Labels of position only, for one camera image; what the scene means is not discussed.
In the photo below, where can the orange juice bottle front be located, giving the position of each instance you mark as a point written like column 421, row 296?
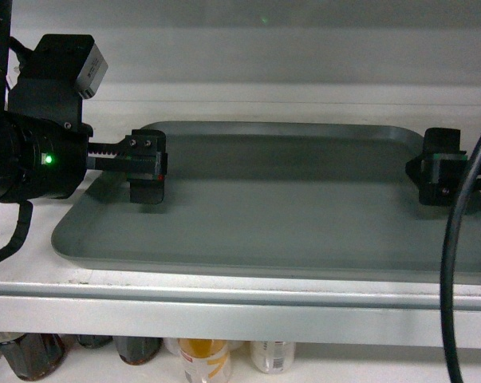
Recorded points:
column 205, row 360

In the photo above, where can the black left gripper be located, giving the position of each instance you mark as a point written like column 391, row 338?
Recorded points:
column 46, row 108

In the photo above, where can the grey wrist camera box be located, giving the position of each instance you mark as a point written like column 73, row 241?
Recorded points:
column 91, row 74

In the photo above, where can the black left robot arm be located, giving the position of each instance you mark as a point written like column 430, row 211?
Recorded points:
column 13, row 55

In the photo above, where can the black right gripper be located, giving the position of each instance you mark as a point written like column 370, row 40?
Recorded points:
column 437, row 170

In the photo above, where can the dark tea bottle middle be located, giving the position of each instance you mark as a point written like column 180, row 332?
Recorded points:
column 137, row 350

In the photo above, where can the orange juice bottle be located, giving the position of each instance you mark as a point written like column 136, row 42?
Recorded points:
column 272, row 357
column 205, row 360

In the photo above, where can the white top shelf board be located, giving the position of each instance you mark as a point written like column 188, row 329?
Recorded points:
column 41, row 292

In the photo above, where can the grey silver serving tray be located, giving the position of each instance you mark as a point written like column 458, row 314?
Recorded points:
column 264, row 198

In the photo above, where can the orange juice bottle right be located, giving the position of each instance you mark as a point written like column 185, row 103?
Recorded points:
column 272, row 357

